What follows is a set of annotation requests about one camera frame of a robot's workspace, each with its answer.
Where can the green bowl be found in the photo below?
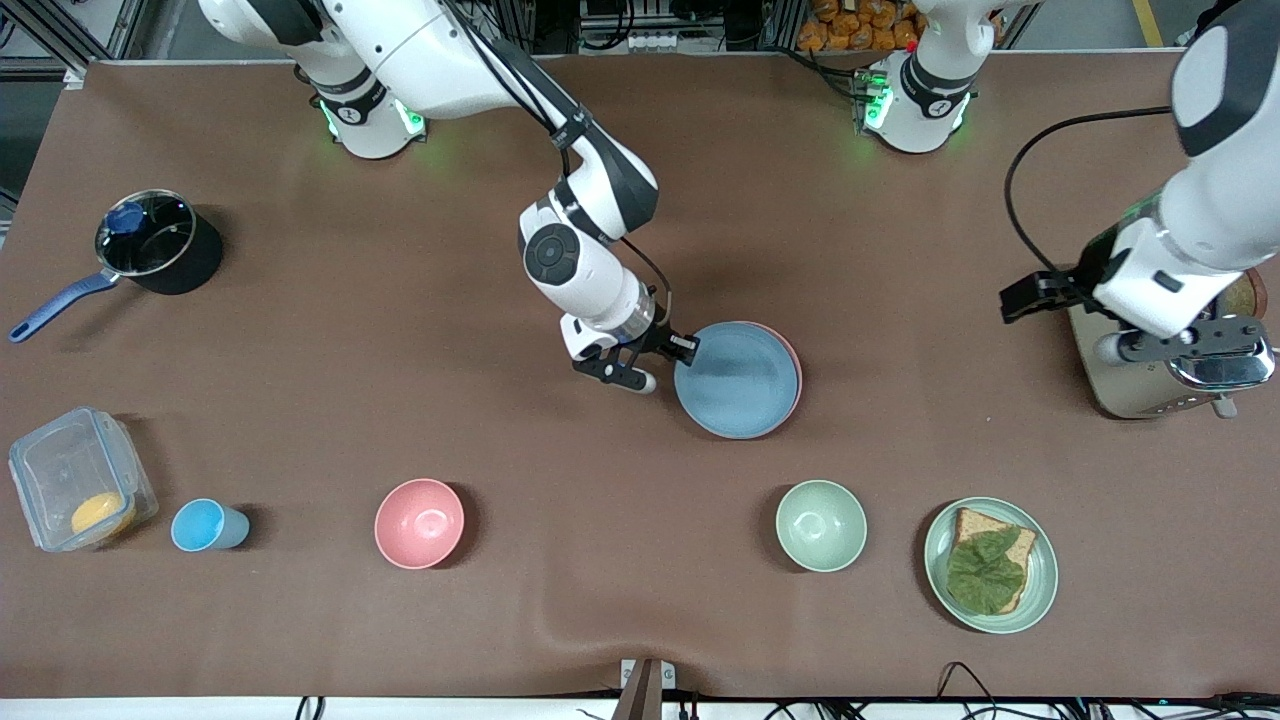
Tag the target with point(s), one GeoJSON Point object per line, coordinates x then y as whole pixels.
{"type": "Point", "coordinates": [822, 526]}

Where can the blue plastic cup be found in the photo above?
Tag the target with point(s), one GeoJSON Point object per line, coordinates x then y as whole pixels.
{"type": "Point", "coordinates": [200, 525]}

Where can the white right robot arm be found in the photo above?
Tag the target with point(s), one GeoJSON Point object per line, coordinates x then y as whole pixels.
{"type": "Point", "coordinates": [420, 50]}

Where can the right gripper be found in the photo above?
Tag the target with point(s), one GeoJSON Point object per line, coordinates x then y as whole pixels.
{"type": "Point", "coordinates": [659, 338]}

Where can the white power strip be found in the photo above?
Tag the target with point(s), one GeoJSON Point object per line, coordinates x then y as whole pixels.
{"type": "Point", "coordinates": [652, 41]}

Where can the pink plate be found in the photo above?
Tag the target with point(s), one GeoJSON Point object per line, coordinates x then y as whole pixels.
{"type": "Point", "coordinates": [800, 378]}

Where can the yellow round sponge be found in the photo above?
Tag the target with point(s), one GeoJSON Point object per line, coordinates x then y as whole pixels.
{"type": "Point", "coordinates": [100, 515]}

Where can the orange netted bag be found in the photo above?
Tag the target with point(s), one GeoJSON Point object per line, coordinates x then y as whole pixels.
{"type": "Point", "coordinates": [860, 25]}

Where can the blue plate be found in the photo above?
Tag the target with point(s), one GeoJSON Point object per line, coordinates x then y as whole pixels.
{"type": "Point", "coordinates": [735, 385]}

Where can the brown bread slice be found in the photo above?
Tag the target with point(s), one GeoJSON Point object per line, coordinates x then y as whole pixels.
{"type": "Point", "coordinates": [975, 522]}

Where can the metal table clamp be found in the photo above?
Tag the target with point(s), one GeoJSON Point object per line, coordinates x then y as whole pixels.
{"type": "Point", "coordinates": [645, 690]}

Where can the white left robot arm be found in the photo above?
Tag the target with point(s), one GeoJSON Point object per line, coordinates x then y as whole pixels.
{"type": "Point", "coordinates": [1220, 200]}

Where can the beige toaster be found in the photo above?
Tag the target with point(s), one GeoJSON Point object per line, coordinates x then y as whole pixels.
{"type": "Point", "coordinates": [1130, 390]}

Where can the green lettuce leaf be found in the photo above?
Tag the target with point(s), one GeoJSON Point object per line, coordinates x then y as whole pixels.
{"type": "Point", "coordinates": [985, 575]}

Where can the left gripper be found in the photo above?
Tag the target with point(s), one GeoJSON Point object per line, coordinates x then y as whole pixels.
{"type": "Point", "coordinates": [1078, 281]}

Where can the green plate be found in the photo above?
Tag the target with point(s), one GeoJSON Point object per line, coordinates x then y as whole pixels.
{"type": "Point", "coordinates": [1040, 585]}

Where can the glass pot lid blue knob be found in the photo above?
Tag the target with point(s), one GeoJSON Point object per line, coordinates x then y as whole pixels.
{"type": "Point", "coordinates": [160, 240]}

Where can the pink bowl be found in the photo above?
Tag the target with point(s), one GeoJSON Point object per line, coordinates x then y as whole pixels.
{"type": "Point", "coordinates": [420, 523]}

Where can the clear plastic container blue seal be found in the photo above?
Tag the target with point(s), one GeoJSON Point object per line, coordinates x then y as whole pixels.
{"type": "Point", "coordinates": [60, 470]}

